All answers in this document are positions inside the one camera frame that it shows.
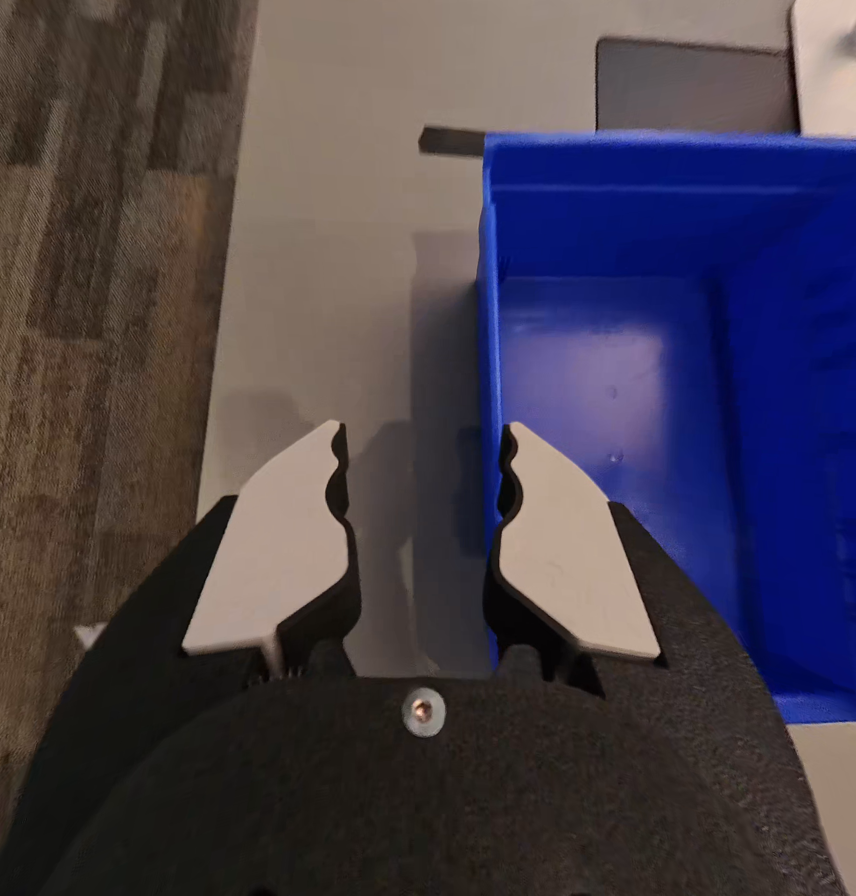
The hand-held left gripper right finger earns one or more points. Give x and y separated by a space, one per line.
575 560

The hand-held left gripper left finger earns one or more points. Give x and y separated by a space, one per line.
274 553

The blue plastic bin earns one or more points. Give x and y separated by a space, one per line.
645 350

